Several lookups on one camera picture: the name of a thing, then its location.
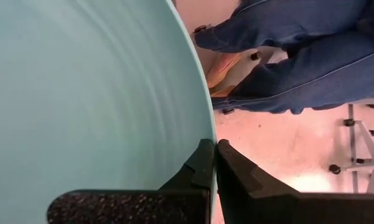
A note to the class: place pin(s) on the grey office chair base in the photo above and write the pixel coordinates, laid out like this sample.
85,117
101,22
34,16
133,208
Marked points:
353,146

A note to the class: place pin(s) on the tan flat object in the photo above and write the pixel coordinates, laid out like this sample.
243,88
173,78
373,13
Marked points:
224,68

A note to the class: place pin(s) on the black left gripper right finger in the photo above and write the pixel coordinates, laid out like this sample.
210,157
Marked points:
267,205

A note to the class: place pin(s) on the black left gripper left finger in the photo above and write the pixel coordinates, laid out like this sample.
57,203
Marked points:
174,205

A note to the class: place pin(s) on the white plate green rim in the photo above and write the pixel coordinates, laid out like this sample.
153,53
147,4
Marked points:
81,93

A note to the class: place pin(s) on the person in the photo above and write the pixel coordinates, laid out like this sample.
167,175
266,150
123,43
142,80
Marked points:
298,77

